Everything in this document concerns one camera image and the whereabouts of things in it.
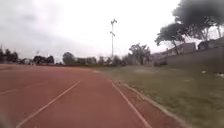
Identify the large dark tree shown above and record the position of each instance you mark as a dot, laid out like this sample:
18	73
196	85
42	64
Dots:
196	15

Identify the patchy grass verge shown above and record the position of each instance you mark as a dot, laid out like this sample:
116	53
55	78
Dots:
173	90

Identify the row of distant trees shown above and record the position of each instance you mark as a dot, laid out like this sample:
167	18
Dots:
68	59

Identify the pale concrete kerb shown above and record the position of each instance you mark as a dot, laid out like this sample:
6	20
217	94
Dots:
156	106

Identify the red running track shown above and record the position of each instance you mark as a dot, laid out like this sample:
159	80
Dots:
86	103

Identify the grey boundary wall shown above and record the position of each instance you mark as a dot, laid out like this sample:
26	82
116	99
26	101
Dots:
196	59

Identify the building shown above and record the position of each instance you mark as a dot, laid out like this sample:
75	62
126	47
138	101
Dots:
183	48

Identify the tall floodlight pole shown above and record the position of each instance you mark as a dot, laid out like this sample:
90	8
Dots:
112	40

